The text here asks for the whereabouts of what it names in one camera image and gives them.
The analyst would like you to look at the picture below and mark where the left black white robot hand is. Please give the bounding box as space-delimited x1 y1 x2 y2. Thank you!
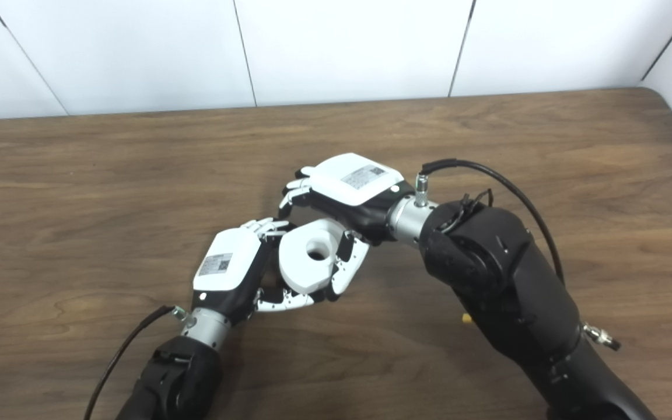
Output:
191 218 328 326

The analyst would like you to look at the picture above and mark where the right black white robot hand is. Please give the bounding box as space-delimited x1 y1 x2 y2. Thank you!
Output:
278 153 415 303

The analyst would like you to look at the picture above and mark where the round white piece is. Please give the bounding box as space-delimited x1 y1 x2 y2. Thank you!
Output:
278 219 345 294

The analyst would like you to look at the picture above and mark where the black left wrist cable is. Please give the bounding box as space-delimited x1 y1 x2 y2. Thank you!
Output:
82 305 191 420

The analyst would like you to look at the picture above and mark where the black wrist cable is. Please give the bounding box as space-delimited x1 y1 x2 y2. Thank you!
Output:
82 305 191 420
418 159 565 286

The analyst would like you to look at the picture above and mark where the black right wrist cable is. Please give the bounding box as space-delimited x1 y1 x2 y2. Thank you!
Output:
418 159 565 286

